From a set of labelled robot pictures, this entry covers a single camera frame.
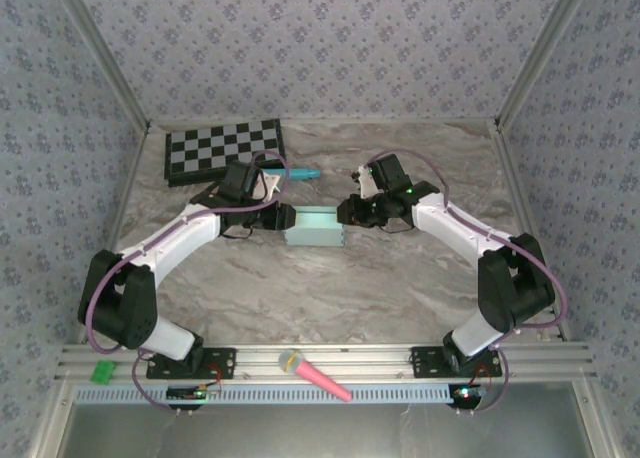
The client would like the light teal paper box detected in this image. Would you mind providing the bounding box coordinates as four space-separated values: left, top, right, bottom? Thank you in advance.
283 205 347 248

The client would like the black and silver chessboard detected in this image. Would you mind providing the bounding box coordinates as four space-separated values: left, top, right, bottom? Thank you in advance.
163 118 288 188

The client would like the teal marker pen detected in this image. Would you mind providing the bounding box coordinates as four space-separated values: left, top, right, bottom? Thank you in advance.
263 166 321 182

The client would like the pink toy microphone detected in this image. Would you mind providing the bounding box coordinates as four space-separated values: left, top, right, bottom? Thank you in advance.
277 348 353 403

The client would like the green toy block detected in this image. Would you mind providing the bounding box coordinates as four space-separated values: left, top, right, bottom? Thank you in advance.
90 360 117 383

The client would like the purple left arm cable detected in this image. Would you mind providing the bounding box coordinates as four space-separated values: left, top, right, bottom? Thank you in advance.
83 150 292 415

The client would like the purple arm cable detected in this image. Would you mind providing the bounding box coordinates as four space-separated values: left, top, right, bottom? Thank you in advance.
83 150 292 415
372 149 569 414

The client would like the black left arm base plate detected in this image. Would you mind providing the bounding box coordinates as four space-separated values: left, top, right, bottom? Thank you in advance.
146 346 237 381

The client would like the aluminium frame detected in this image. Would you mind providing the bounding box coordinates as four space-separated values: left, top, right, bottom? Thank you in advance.
37 0 616 458

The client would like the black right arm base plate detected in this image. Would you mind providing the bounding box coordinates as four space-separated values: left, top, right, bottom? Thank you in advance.
410 346 503 379

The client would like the grey slotted cable duct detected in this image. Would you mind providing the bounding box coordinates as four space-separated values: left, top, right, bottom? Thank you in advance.
73 383 459 405

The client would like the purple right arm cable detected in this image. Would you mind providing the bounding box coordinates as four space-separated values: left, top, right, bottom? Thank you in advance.
372 149 569 414

